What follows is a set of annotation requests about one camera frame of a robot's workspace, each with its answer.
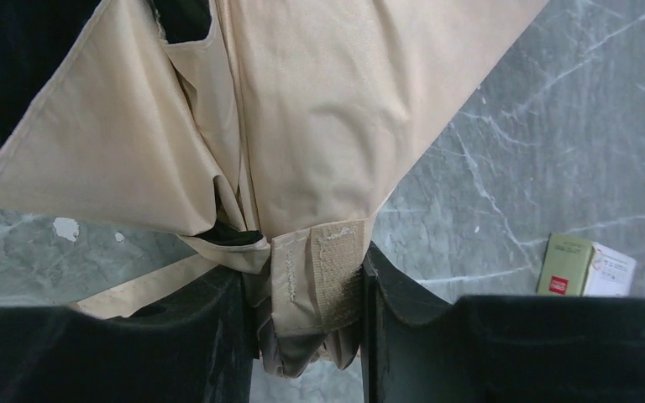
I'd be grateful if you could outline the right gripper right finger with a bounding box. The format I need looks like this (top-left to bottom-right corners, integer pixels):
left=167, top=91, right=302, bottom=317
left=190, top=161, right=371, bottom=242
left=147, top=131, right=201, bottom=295
left=361, top=245, right=645, bottom=402

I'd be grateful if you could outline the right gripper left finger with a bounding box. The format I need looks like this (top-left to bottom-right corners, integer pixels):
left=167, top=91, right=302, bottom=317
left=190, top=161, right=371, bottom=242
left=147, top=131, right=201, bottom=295
left=0, top=267, right=257, bottom=402

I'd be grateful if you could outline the small white eraser box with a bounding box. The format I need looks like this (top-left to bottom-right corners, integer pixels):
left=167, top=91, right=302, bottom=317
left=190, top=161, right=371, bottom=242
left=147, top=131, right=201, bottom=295
left=537, top=233, right=637, bottom=297

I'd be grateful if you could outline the beige folding umbrella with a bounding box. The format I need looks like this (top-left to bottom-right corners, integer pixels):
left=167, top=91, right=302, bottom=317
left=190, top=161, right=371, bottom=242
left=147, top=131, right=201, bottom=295
left=0, top=1, right=544, bottom=378

